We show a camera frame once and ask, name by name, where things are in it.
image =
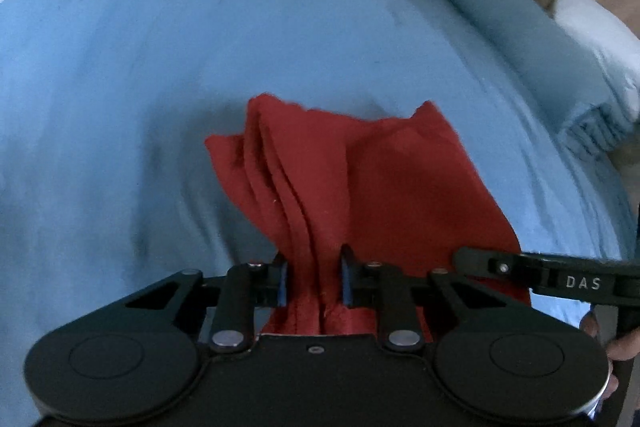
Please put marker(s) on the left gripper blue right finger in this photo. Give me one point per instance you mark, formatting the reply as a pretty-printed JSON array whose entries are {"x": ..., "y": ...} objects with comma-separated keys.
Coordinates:
[{"x": 386, "y": 291}]

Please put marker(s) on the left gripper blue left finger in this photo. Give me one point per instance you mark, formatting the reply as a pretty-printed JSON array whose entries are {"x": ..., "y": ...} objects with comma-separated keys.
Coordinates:
[{"x": 242, "y": 290}]

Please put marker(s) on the red knit sweater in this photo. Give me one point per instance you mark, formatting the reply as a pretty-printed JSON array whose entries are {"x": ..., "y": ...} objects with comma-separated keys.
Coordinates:
[{"x": 400, "y": 191}]

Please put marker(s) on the person's right hand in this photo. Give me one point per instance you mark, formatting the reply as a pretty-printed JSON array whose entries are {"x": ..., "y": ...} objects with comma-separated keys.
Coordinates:
[{"x": 617, "y": 350}]

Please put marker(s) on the teal folded duvet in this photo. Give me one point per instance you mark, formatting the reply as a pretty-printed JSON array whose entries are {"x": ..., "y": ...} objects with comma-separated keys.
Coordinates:
[{"x": 589, "y": 112}]

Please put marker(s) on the white folded blanket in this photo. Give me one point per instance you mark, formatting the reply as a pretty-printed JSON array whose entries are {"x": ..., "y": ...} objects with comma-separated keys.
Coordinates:
[{"x": 609, "y": 41}]

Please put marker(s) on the light blue bed sheet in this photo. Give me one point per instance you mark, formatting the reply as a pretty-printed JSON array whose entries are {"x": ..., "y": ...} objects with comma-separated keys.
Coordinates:
[{"x": 106, "y": 185}]

